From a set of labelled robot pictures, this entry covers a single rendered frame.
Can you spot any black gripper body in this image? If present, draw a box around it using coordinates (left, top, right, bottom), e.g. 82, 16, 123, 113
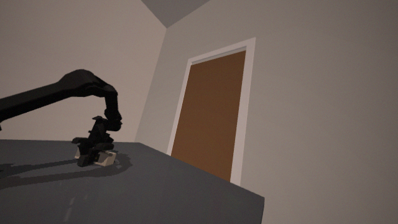
72, 129, 114, 151

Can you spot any black two-prong plug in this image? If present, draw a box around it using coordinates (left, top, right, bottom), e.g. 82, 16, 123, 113
77, 155, 97, 166

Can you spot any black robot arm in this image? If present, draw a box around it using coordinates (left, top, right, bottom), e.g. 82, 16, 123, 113
0, 69, 123, 131

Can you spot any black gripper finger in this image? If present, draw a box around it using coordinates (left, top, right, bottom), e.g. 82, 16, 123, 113
87, 148, 102, 163
77, 145, 95, 156

